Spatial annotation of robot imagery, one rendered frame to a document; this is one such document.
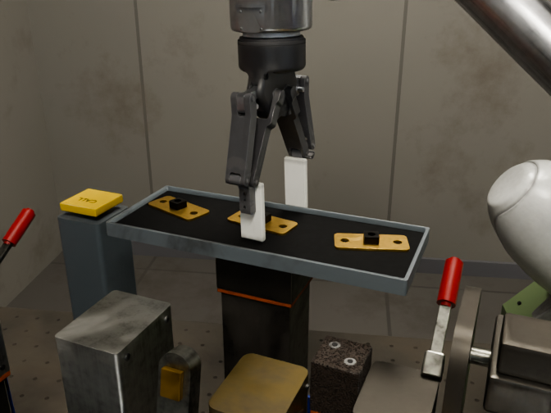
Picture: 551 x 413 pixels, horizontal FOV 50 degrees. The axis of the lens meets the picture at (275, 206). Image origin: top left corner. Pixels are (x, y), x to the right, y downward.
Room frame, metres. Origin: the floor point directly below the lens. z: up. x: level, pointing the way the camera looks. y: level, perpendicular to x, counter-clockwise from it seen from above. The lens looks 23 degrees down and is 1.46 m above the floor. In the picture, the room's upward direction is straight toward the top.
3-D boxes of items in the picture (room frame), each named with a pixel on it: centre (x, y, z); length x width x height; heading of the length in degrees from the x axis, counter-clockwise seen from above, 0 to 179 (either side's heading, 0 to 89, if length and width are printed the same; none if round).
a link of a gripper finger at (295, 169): (0.71, -0.03, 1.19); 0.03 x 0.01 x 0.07; 60
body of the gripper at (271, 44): (0.67, 0.00, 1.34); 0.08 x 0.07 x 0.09; 150
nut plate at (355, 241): (0.61, -0.11, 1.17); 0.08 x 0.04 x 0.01; 86
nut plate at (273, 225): (0.67, 0.02, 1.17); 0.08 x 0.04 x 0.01; 58
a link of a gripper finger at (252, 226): (0.62, 0.03, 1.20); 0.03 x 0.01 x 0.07; 60
